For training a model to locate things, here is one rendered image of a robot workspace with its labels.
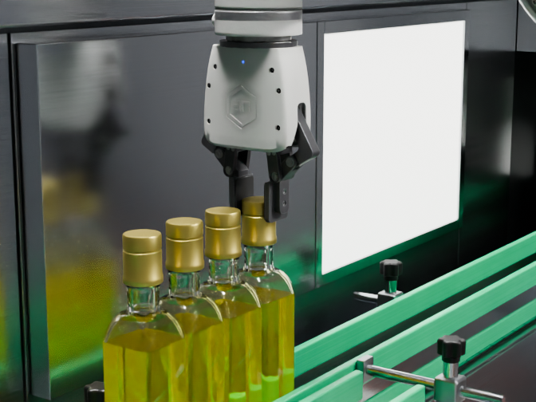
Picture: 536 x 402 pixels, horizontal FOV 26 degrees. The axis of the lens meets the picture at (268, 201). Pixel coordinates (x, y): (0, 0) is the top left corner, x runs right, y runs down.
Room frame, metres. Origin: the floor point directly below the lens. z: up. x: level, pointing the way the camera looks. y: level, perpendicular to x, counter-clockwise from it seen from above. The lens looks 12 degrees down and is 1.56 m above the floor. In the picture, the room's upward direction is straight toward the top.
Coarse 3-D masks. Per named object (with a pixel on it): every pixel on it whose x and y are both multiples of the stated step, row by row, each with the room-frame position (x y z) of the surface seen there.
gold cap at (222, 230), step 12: (216, 216) 1.06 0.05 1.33; (228, 216) 1.06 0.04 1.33; (240, 216) 1.07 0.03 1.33; (216, 228) 1.06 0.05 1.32; (228, 228) 1.06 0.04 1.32; (240, 228) 1.07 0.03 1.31; (216, 240) 1.06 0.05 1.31; (228, 240) 1.06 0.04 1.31; (240, 240) 1.07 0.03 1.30; (204, 252) 1.07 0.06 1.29; (216, 252) 1.06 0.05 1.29; (228, 252) 1.06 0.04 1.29; (240, 252) 1.07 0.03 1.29
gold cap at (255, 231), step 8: (248, 200) 1.12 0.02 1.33; (256, 200) 1.12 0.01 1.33; (248, 208) 1.11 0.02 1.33; (256, 208) 1.11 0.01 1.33; (248, 216) 1.11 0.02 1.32; (256, 216) 1.11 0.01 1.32; (248, 224) 1.11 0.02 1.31; (256, 224) 1.11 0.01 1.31; (264, 224) 1.11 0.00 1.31; (272, 224) 1.11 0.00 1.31; (248, 232) 1.11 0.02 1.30; (256, 232) 1.11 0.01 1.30; (264, 232) 1.11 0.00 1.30; (272, 232) 1.11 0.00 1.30; (248, 240) 1.11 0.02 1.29; (256, 240) 1.11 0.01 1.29; (264, 240) 1.11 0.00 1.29; (272, 240) 1.11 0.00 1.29
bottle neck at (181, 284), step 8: (168, 272) 1.02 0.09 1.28; (176, 272) 1.02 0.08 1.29; (184, 272) 1.02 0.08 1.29; (192, 272) 1.02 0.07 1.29; (176, 280) 1.02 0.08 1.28; (184, 280) 1.02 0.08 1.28; (192, 280) 1.02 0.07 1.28; (176, 288) 1.02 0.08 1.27; (184, 288) 1.02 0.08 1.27; (192, 288) 1.02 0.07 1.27; (176, 296) 1.02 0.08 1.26; (184, 296) 1.02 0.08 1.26; (192, 296) 1.02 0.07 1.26
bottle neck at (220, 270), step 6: (210, 258) 1.07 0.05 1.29; (234, 258) 1.07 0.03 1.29; (210, 264) 1.07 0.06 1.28; (216, 264) 1.06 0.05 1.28; (222, 264) 1.06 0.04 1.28; (228, 264) 1.06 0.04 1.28; (234, 264) 1.07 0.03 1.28; (210, 270) 1.07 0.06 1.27; (216, 270) 1.06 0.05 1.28; (222, 270) 1.06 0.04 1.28; (228, 270) 1.06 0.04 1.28; (234, 270) 1.07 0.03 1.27; (210, 276) 1.07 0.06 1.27; (216, 276) 1.06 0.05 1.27; (222, 276) 1.06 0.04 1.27; (228, 276) 1.06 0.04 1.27; (234, 276) 1.07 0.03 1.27; (216, 282) 1.06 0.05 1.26; (222, 282) 1.06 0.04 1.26; (228, 282) 1.06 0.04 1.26
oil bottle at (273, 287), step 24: (264, 288) 1.09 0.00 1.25; (288, 288) 1.12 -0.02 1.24; (264, 312) 1.09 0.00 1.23; (288, 312) 1.12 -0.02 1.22; (264, 336) 1.09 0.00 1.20; (288, 336) 1.12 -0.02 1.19; (264, 360) 1.09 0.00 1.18; (288, 360) 1.12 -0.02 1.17; (264, 384) 1.09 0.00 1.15; (288, 384) 1.12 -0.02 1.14
